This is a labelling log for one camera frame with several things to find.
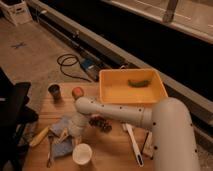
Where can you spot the white paper cup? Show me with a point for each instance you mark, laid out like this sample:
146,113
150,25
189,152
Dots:
82,154

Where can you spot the white cardboard box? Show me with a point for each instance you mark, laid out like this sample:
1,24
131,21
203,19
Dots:
17,14

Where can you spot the white handled brush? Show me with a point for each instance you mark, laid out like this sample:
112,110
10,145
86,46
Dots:
138,156

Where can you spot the blue cloth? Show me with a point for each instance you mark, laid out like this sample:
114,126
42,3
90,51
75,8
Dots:
63,145

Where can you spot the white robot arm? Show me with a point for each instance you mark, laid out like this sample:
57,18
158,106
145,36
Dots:
169,121

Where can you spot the blue power device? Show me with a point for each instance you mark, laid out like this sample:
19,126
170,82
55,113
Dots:
90,68

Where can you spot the small black white box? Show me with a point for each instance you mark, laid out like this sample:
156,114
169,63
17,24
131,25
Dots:
147,148

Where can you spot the metal tongs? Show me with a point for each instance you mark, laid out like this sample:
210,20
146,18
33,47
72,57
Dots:
49,160

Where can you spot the black chair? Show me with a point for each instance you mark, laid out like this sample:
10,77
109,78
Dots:
14,115

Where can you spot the dark small cup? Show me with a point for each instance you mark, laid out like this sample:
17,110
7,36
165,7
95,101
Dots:
55,92

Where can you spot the dark grape bunch toy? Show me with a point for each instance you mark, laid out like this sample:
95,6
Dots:
101,123

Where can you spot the yellow plastic bin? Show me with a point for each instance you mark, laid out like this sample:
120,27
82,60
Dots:
131,86

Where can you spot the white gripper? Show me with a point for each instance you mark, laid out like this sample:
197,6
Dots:
77,124

